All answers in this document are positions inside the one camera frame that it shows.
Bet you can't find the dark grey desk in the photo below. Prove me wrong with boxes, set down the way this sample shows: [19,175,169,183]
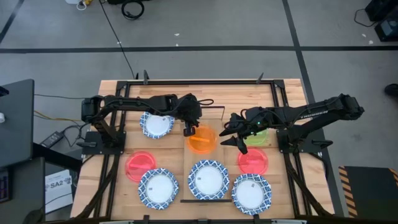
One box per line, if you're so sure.
[0,78,35,169]

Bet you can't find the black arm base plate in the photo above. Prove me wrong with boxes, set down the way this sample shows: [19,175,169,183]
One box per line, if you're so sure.
[81,130,127,156]
[276,128,334,154]

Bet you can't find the orange translucent plastic plate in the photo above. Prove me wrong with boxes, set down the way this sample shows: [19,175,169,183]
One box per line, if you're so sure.
[186,124,218,155]

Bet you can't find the black platform hazard stripes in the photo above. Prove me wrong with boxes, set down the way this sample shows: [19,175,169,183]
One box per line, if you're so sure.
[338,165,398,218]

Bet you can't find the grey cabinet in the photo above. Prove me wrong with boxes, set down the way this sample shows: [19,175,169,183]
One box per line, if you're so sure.
[0,157,47,224]

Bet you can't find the black metal bar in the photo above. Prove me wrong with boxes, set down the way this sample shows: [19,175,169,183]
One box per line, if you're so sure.
[32,142,83,172]

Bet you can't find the blue patterned paper plate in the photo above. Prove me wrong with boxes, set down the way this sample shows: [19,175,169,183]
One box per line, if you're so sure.
[187,159,230,200]
[137,167,180,210]
[139,111,176,140]
[231,173,272,216]

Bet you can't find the black equipment box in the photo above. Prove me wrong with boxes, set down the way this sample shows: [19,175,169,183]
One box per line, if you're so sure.
[107,0,153,5]

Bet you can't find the red translucent plastic plate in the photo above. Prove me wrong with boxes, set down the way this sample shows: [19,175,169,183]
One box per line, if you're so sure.
[124,151,157,183]
[237,147,269,175]

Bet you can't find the green translucent plastic plate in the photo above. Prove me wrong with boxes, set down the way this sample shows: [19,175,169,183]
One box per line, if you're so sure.
[243,128,269,147]

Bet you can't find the person's shoe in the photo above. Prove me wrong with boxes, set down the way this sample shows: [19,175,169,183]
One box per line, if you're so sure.
[384,83,398,97]

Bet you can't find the black device blue screen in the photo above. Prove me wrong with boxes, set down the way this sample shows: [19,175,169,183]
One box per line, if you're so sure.
[0,167,13,203]

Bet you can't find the coiled black cable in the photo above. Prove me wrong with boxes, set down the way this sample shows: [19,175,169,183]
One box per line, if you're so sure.
[120,0,146,21]

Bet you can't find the black power adapter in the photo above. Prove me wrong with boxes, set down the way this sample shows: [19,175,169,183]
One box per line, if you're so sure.
[39,131,65,149]

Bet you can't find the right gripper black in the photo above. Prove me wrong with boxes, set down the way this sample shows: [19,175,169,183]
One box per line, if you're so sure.
[219,107,261,156]

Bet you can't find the black equipment case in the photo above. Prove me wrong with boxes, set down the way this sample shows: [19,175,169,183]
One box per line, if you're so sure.
[364,0,398,22]
[374,17,398,43]

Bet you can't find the black metal table frame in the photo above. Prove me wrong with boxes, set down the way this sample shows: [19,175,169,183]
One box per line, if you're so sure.
[74,79,335,224]

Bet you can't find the white printed manual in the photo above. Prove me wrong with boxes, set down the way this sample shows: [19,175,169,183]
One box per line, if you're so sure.
[45,169,74,214]

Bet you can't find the yellow cable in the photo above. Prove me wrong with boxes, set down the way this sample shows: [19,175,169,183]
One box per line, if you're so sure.
[33,109,93,123]

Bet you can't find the wooden shelf black metal frame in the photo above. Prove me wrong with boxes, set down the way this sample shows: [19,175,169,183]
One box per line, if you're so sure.
[179,105,233,205]

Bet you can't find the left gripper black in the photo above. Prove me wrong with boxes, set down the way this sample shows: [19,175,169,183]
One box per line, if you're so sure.
[177,93,203,138]

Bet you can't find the long thin black cable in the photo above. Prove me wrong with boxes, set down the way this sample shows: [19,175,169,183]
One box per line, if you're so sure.
[98,0,139,80]

